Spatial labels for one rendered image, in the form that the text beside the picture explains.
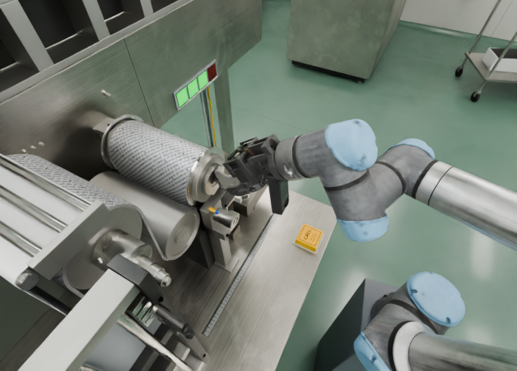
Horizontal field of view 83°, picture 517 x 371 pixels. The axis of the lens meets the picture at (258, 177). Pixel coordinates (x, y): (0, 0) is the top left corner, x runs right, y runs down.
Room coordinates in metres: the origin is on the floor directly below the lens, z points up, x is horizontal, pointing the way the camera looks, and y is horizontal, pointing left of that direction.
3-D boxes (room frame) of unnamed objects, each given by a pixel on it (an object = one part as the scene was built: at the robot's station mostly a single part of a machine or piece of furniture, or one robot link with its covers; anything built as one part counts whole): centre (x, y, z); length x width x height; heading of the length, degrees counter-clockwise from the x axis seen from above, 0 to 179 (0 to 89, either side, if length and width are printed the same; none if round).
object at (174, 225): (0.39, 0.28, 1.17); 0.26 x 0.12 x 0.12; 62
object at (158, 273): (0.17, 0.16, 1.33); 0.06 x 0.03 x 0.03; 62
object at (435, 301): (0.21, -0.38, 1.07); 0.13 x 0.12 x 0.14; 130
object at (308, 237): (0.47, -0.17, 0.91); 0.07 x 0.07 x 0.02; 62
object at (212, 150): (0.44, 0.12, 1.25); 0.15 x 0.01 x 0.15; 152
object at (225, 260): (0.38, 0.10, 1.05); 0.06 x 0.05 x 0.31; 62
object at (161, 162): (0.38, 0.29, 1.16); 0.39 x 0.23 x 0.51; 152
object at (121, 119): (0.55, 0.34, 1.25); 0.15 x 0.01 x 0.15; 152
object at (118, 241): (0.20, 0.21, 1.33); 0.06 x 0.06 x 0.06; 62
